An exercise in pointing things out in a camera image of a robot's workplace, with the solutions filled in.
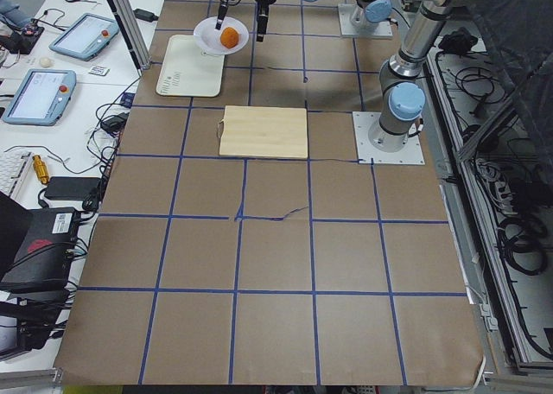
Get lower blue teach pendant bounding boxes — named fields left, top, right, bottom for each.
left=2, top=69, right=77, bottom=126

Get blue teach pendant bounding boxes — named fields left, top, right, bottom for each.
left=49, top=13, right=119, bottom=60
left=2, top=69, right=77, bottom=126

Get white keyboard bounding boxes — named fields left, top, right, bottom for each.
left=0, top=149, right=33, bottom=200

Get cream bear tray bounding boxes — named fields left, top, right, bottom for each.
left=156, top=35, right=225, bottom=98

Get small white box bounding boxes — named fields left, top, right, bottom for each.
left=89, top=66, right=110, bottom=76

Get white round plate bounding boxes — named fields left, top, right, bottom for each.
left=193, top=16, right=249, bottom=55

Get bamboo cutting board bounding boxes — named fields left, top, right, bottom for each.
left=219, top=105, right=308, bottom=159

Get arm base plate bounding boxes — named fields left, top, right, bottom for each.
left=353, top=111, right=425, bottom=165
left=338, top=3, right=393, bottom=40

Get upper blue teach pendant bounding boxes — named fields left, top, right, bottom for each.
left=49, top=13, right=119, bottom=60

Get gold metal cylinder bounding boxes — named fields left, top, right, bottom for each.
left=32, top=155, right=50, bottom=185

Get orange fruit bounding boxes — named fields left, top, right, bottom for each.
left=219, top=27, right=240, bottom=49

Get aluminium frame post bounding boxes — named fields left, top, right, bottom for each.
left=106, top=0, right=151, bottom=72

